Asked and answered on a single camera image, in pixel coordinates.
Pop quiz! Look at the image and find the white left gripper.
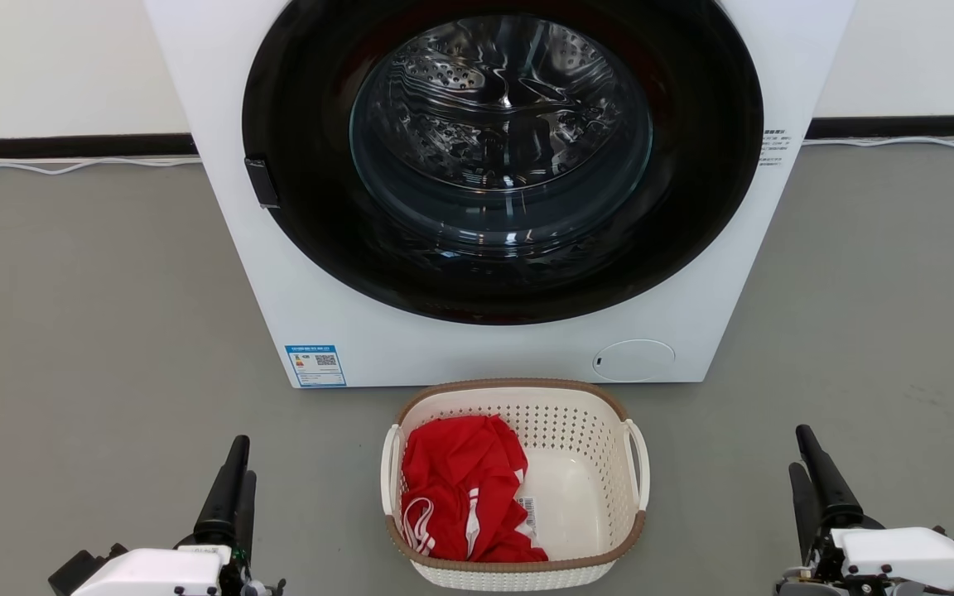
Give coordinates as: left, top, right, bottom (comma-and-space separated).
71, 435, 258, 596

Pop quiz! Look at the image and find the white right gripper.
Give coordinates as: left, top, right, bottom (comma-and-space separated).
778, 424, 954, 596

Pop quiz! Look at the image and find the white perforated laundry basket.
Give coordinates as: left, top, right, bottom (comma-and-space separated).
380, 378, 651, 592

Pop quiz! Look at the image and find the blue energy label sticker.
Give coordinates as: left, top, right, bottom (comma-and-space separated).
285, 344, 347, 388

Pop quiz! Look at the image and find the red garment with white stripes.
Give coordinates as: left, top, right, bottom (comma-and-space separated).
400, 415, 550, 565

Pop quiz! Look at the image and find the round white filter cover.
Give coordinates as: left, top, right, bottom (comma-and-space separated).
592, 339, 677, 383

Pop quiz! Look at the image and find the white front-load washing machine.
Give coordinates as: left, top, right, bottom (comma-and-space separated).
144, 0, 856, 390

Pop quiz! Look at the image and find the small printed text sticker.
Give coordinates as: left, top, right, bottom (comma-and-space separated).
759, 128, 793, 169

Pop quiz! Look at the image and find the round black washer door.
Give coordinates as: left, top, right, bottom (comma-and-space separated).
242, 0, 765, 326

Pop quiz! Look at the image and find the steel washer drum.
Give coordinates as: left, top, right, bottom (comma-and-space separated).
350, 14, 653, 249

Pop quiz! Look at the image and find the black door latch handle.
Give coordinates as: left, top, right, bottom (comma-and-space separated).
244, 157, 281, 209

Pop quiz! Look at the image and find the thin white floor cable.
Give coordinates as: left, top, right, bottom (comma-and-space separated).
0, 153, 203, 176
802, 136, 954, 153

